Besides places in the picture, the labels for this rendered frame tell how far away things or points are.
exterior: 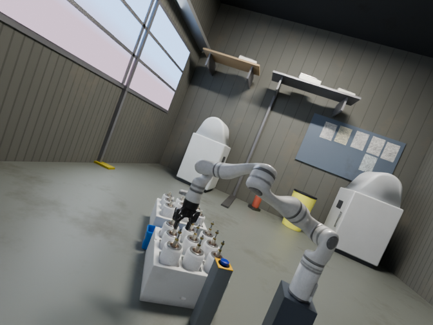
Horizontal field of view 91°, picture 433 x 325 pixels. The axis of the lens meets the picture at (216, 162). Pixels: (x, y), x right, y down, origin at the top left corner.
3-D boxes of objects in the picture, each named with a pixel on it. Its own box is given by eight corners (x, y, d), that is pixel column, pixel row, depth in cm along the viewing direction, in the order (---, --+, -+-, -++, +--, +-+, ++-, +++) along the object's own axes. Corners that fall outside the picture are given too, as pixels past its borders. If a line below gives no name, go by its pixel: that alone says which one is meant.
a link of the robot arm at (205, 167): (194, 157, 101) (214, 160, 91) (207, 161, 107) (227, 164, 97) (191, 171, 100) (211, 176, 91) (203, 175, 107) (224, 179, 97)
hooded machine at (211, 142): (214, 190, 409) (239, 129, 401) (207, 194, 354) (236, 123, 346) (185, 177, 421) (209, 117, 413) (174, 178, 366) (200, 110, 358)
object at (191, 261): (195, 284, 112) (208, 253, 110) (185, 293, 103) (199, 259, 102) (181, 273, 115) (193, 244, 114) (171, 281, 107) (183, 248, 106)
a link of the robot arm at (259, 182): (254, 184, 72) (298, 222, 81) (266, 162, 76) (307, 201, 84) (238, 184, 80) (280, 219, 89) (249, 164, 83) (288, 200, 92)
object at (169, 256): (149, 281, 101) (162, 247, 99) (154, 269, 110) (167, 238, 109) (168, 288, 101) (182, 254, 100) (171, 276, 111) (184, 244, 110)
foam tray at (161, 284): (202, 264, 145) (212, 240, 144) (216, 313, 108) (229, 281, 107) (145, 252, 134) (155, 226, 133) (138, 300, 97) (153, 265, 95)
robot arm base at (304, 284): (306, 294, 99) (321, 260, 97) (310, 307, 90) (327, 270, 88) (286, 284, 100) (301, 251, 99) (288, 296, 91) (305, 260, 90)
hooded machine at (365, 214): (357, 254, 358) (392, 179, 350) (375, 271, 302) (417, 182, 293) (316, 235, 372) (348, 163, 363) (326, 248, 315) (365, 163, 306)
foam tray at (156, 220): (191, 227, 197) (198, 209, 196) (198, 251, 160) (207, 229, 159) (149, 216, 186) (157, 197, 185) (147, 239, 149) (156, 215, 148)
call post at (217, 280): (203, 321, 100) (228, 261, 98) (206, 335, 93) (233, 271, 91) (189, 319, 98) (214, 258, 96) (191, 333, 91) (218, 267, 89)
